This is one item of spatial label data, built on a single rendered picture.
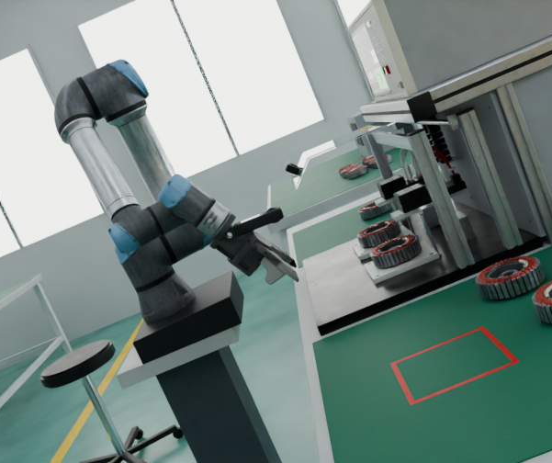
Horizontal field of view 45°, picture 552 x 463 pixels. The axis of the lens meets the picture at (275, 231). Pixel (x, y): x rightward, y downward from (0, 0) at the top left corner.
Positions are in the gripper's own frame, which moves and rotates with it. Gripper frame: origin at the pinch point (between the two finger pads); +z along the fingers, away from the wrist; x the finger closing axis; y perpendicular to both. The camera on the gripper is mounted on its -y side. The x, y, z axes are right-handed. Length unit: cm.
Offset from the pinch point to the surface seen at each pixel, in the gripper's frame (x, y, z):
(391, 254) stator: 5.2, -16.0, 12.9
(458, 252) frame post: 20.2, -24.9, 19.2
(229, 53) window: -472, -46, -90
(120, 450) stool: -135, 136, 9
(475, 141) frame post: 20.2, -43.3, 8.1
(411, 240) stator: 3.0, -20.9, 15.2
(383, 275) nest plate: 7.3, -11.4, 13.8
